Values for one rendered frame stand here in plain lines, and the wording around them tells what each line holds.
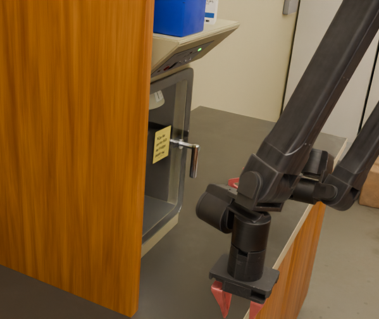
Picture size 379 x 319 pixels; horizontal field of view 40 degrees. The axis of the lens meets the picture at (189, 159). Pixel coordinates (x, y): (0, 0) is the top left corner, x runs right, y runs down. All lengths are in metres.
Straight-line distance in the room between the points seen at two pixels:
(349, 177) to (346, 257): 2.11
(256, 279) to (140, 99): 0.36
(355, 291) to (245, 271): 2.20
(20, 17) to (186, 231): 0.72
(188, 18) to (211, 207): 0.35
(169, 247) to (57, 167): 0.43
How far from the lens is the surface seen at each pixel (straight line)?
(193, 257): 1.32
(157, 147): 1.18
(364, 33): 0.76
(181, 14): 0.96
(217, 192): 0.84
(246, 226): 0.79
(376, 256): 3.36
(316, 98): 0.75
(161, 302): 1.18
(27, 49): 1.03
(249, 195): 0.76
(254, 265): 0.82
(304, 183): 1.22
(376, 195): 3.90
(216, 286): 0.86
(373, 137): 1.19
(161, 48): 0.95
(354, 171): 1.18
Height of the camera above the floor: 1.68
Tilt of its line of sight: 23 degrees down
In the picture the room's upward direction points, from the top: 5 degrees clockwise
